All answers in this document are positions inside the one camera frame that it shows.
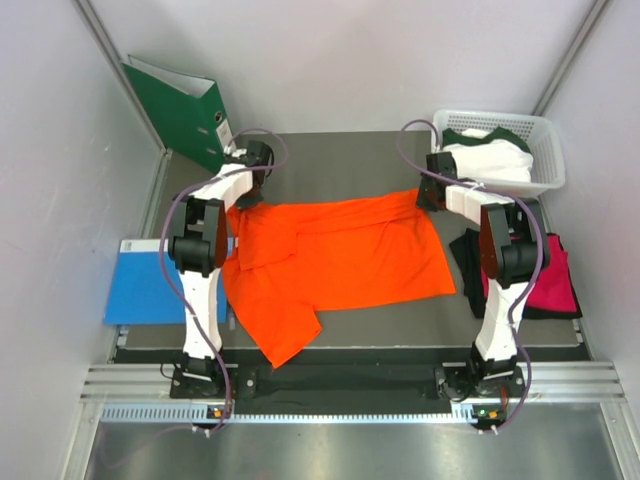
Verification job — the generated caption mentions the white plastic basket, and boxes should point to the white plastic basket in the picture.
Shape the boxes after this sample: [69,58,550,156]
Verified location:
[432,109,565,197]

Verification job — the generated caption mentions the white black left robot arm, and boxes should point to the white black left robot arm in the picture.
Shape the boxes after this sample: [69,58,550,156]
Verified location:
[166,140,275,397]

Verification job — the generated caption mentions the magenta folded t shirt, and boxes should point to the magenta folded t shirt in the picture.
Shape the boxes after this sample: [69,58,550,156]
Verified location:
[479,234,579,312]

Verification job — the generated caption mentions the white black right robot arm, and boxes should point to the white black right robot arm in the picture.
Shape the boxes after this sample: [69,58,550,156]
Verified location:
[417,152,549,396]

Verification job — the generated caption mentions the green lever arch binder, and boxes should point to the green lever arch binder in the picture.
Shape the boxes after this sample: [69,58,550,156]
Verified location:
[122,56,235,174]

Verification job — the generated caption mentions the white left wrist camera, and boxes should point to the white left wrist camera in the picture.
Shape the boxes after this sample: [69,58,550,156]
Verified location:
[223,145,247,162]

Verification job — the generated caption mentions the aluminium rail frame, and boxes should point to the aluminium rail frame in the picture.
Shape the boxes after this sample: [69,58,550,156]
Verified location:
[81,361,639,479]

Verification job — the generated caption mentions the orange t shirt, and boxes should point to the orange t shirt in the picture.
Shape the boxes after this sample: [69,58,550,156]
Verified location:
[222,189,457,368]

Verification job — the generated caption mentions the white folded t shirt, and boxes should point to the white folded t shirt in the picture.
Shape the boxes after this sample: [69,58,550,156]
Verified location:
[442,128,533,183]

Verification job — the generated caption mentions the blue clip file folder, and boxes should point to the blue clip file folder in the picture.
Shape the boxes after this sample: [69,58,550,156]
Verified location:
[104,239,213,326]

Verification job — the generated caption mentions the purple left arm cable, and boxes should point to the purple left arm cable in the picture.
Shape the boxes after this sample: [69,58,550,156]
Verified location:
[158,128,290,436]

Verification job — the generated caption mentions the dark green t shirt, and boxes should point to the dark green t shirt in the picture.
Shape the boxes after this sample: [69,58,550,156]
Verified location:
[442,127,531,154]

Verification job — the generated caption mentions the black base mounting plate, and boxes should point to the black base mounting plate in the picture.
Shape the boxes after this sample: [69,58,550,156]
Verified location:
[169,363,526,416]

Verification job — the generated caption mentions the black folded t shirt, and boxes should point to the black folded t shirt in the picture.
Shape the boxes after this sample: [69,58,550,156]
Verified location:
[448,227,584,321]

